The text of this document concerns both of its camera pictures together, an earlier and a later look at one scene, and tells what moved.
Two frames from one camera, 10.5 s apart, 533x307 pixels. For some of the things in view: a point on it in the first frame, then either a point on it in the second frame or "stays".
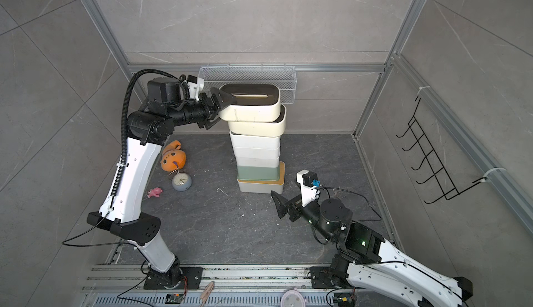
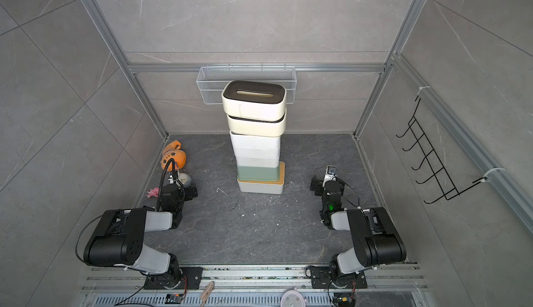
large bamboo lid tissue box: x=265 y=187 stays
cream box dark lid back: x=253 y=103 stays
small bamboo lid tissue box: x=257 y=162 stays
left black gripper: x=208 y=115 -> x=189 y=194
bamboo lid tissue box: x=257 y=153 stays
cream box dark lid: x=251 y=112 -> x=257 y=128
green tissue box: x=257 y=173 stays
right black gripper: x=296 y=205 -> x=318 y=185
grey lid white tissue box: x=255 y=141 stays
